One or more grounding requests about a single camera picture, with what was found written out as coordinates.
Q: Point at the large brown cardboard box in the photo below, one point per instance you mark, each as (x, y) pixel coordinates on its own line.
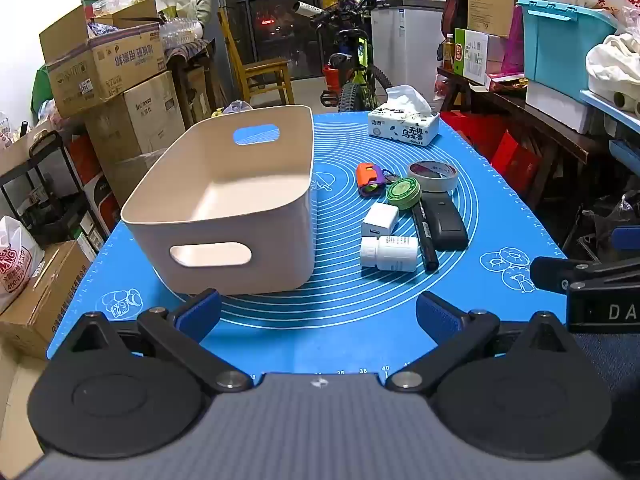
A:
(135, 120)

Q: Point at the orange drink bottle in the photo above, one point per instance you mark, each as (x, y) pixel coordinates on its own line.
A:
(448, 55)

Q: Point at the red appliance box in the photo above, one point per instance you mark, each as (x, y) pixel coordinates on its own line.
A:
(95, 195)

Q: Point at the orange purple plastic toy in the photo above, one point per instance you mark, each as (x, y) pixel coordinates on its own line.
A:
(367, 175)

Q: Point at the flat brown cardboard box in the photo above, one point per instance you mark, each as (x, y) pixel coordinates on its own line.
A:
(45, 300)

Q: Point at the black metal rack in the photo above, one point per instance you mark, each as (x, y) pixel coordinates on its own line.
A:
(50, 210)

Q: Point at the wooden chair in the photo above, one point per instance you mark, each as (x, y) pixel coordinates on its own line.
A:
(265, 72)

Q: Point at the open printed cardboard box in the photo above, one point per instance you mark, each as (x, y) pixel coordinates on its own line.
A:
(110, 70)

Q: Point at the blue silicone mat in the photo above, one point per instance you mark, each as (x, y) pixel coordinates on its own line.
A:
(340, 305)

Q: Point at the white red-printed plastic bag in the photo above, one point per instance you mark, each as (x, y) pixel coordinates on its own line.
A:
(15, 260)

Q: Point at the dark wooden table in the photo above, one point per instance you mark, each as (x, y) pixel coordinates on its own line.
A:
(550, 130)

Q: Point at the black plastic bag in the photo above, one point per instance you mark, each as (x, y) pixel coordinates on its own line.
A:
(605, 225)

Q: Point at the white charger cube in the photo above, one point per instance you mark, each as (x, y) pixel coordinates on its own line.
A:
(379, 220)

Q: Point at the dark wooden stand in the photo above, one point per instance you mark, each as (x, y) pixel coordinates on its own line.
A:
(195, 80)

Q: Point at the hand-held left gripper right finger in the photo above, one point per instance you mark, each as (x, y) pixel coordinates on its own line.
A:
(440, 312)

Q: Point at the pack of water bottles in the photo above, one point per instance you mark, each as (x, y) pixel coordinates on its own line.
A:
(182, 32)

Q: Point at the cardboard box of clutter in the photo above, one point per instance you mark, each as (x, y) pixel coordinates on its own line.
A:
(20, 150)

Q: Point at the red paper bags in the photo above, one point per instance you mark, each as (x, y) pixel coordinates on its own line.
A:
(500, 145)

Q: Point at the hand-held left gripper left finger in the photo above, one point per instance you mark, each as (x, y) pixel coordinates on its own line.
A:
(200, 311)

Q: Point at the green round tin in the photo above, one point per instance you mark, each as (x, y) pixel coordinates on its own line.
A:
(402, 192)

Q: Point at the white foam box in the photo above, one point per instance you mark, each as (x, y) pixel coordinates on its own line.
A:
(557, 107)

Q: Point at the black remote control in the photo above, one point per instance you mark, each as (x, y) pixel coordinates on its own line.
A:
(447, 225)

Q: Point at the white fridge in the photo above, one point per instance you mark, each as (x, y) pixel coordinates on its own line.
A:
(400, 45)

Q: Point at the white tissue pack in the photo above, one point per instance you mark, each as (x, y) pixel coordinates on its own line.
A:
(400, 130)

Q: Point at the teal plastic storage bin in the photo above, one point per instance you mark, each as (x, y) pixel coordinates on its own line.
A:
(560, 55)

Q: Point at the white tape roll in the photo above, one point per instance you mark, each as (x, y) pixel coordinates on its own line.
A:
(432, 185)

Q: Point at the white pill bottle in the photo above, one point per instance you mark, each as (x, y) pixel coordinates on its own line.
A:
(392, 253)

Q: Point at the taped brown cardboard box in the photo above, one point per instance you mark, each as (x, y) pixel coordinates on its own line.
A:
(130, 175)

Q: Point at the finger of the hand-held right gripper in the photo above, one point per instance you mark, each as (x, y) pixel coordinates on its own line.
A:
(626, 238)
(550, 274)

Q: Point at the beige plastic storage bin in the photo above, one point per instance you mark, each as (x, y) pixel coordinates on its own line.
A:
(225, 200)

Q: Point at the green black bicycle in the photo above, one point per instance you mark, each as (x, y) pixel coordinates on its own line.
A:
(357, 85)

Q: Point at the light blue shelf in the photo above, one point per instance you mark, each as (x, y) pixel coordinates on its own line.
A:
(612, 107)

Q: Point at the clear plastic bag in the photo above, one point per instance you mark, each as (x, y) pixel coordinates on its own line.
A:
(237, 106)

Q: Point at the white cloth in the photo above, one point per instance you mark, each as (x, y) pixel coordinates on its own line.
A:
(615, 67)

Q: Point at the black marker pen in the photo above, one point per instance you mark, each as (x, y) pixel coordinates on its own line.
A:
(425, 240)

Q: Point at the green white carton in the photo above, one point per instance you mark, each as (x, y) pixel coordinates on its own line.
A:
(472, 55)

